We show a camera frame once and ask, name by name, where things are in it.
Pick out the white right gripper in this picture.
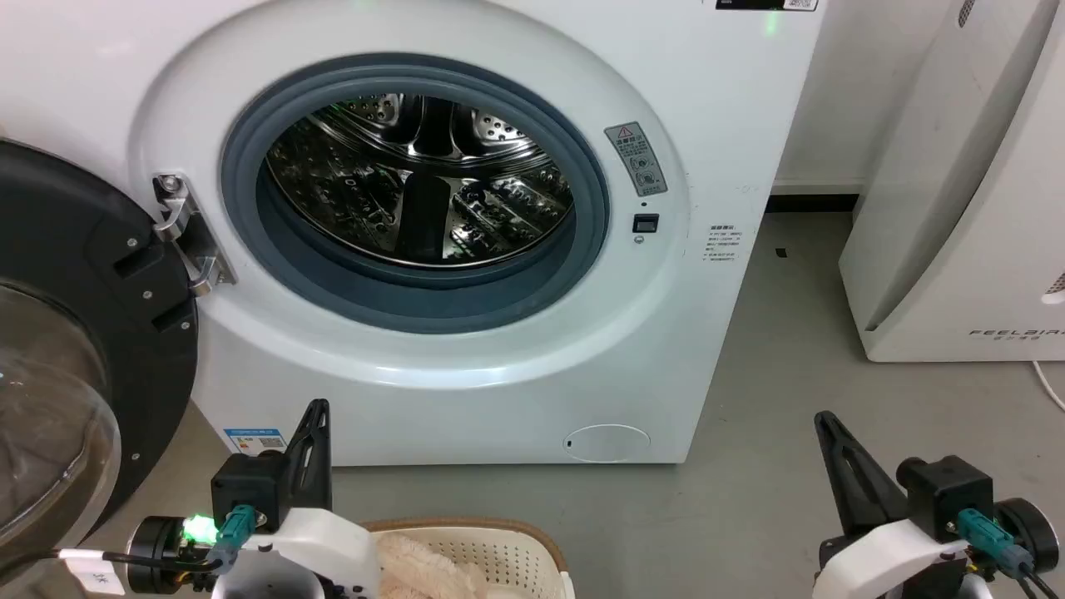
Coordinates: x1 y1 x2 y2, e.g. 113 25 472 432
813 410 1061 599

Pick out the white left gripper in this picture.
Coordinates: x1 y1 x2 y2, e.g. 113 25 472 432
127 399 382 599

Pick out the metal washing machine door hinge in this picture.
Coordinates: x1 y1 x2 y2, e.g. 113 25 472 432
152 173 239 299

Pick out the stainless steel washing machine drum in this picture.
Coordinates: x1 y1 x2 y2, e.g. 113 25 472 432
264 93 577 270

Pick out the black round washer door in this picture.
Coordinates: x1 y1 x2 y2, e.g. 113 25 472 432
0 137 201 577

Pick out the blue energy label sticker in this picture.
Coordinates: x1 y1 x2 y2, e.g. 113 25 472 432
223 427 289 458

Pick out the cream fluffy towel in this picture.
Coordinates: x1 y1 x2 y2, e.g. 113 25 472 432
373 532 493 599

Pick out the cream plastic laundry basket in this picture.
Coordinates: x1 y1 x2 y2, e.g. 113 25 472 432
360 517 577 599

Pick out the oval white filter cover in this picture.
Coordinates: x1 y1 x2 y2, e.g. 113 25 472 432
562 423 652 464

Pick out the small printed text sticker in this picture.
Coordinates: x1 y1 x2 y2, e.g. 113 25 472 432
704 222 742 265

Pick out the white air purifier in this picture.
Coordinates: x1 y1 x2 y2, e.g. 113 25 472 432
838 0 1065 364

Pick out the grey rubber door gasket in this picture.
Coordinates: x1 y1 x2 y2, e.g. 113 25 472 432
220 62 612 336

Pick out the grey warning sticker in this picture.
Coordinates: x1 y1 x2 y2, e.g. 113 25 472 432
604 121 669 198

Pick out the white front-load washing machine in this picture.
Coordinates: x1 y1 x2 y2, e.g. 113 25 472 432
0 0 826 467

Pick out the teal-plug left gripper cable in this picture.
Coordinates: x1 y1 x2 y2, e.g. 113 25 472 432
205 503 257 577

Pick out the teal-plug gripper cable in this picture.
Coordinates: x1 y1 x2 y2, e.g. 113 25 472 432
955 508 1065 599
205 503 257 577

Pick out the teal-plug right gripper cable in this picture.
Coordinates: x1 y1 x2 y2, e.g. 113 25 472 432
955 508 1065 599

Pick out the white floor cable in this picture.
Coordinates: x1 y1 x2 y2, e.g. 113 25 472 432
1032 359 1065 414

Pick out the black cable with white tag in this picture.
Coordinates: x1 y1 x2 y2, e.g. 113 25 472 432
0 546 219 577

